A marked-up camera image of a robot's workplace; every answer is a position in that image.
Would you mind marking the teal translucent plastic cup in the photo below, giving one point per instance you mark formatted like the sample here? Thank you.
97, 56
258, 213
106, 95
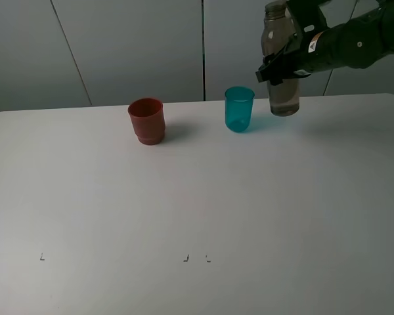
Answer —
238, 108

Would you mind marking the smoky translucent water bottle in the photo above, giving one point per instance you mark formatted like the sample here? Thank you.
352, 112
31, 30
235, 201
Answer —
278, 27

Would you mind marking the red plastic cup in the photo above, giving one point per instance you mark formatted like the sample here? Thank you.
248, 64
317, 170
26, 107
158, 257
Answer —
147, 118

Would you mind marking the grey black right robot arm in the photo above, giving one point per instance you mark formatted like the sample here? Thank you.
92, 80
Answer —
363, 40

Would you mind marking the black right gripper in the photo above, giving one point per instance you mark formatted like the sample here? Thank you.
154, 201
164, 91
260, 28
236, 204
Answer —
306, 53

